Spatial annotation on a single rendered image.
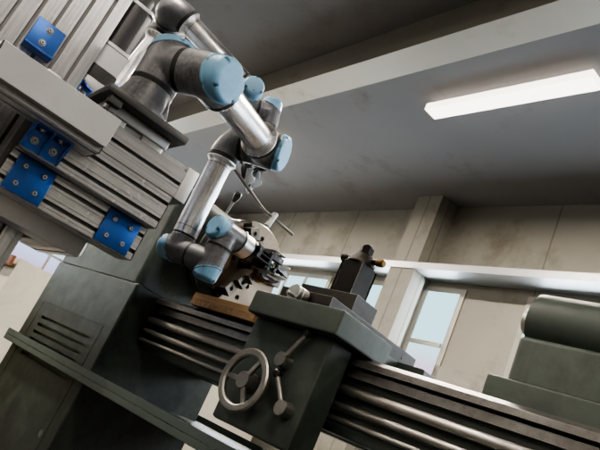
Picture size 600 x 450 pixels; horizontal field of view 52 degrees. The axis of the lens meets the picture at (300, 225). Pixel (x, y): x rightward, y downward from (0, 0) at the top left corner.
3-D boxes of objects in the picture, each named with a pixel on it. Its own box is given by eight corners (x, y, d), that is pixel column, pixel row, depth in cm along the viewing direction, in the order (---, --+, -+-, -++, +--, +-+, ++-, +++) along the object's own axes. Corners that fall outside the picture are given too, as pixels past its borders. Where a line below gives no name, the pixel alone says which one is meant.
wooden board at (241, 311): (189, 303, 191) (195, 291, 192) (262, 345, 214) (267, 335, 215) (252, 321, 170) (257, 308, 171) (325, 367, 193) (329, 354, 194)
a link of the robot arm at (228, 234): (198, 236, 181) (212, 211, 184) (223, 254, 188) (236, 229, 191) (214, 238, 176) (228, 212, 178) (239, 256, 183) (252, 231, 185)
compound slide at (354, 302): (295, 298, 171) (302, 282, 173) (315, 313, 178) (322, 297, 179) (351, 312, 157) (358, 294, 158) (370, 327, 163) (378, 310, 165)
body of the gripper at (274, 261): (278, 279, 192) (253, 261, 185) (260, 275, 198) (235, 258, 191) (287, 257, 195) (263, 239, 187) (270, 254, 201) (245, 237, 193)
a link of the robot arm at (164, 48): (145, 95, 163) (169, 55, 167) (187, 105, 158) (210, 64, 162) (122, 66, 153) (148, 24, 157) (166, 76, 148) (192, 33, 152)
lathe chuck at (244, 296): (178, 270, 203) (231, 200, 216) (230, 324, 221) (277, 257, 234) (193, 273, 197) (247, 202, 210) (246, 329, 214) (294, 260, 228)
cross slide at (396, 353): (276, 301, 161) (283, 285, 162) (362, 359, 188) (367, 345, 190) (326, 313, 148) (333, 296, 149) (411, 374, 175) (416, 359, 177)
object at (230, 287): (238, 276, 214) (214, 297, 207) (232, 264, 211) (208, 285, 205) (259, 280, 206) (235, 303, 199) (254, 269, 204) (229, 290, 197)
